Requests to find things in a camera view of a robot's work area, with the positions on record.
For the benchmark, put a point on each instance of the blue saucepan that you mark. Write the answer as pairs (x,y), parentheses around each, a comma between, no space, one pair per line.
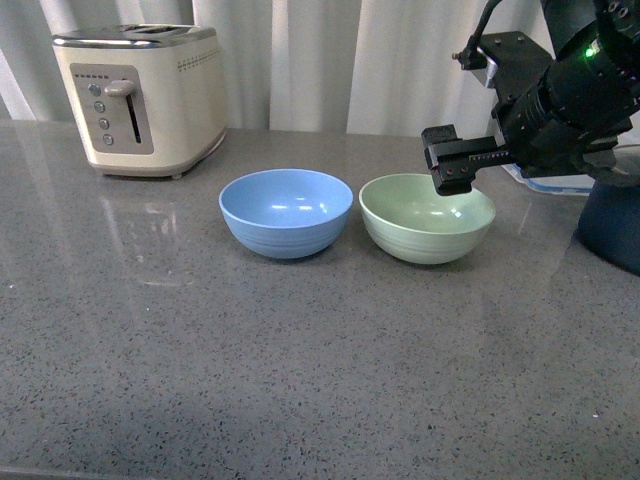
(609,225)

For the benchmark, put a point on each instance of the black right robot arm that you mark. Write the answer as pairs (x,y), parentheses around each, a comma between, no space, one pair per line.
(594,35)

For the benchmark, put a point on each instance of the blue bowl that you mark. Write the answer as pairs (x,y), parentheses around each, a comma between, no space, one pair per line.
(286,213)

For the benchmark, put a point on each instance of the white curtain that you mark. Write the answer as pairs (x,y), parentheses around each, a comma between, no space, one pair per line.
(370,67)

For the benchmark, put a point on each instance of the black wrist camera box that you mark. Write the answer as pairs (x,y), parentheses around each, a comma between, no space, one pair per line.
(508,62)

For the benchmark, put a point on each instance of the cream toaster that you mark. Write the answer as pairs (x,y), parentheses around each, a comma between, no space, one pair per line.
(149,100)

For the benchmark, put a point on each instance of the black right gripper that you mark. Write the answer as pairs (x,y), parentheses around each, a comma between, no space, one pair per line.
(555,122)

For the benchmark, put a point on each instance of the green bowl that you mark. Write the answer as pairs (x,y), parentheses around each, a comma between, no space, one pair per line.
(405,216)

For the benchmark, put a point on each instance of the clear plastic container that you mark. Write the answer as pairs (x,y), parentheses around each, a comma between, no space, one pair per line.
(569,185)

